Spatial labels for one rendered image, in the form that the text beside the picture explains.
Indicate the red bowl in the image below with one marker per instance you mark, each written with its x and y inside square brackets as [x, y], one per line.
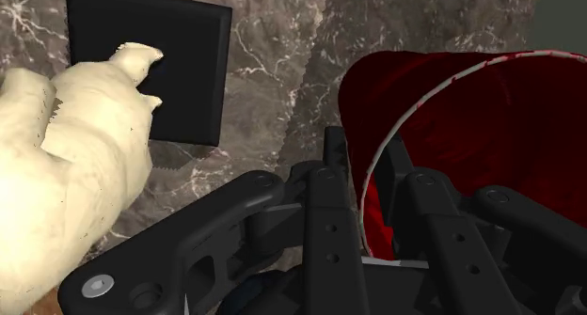
[504, 121]

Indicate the cream bear figure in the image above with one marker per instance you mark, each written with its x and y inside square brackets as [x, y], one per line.
[69, 167]

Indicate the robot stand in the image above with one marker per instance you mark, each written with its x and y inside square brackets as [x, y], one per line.
[192, 53]

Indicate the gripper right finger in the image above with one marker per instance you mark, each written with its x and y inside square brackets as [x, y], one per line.
[451, 240]

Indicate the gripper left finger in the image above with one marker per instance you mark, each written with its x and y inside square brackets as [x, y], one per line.
[330, 222]

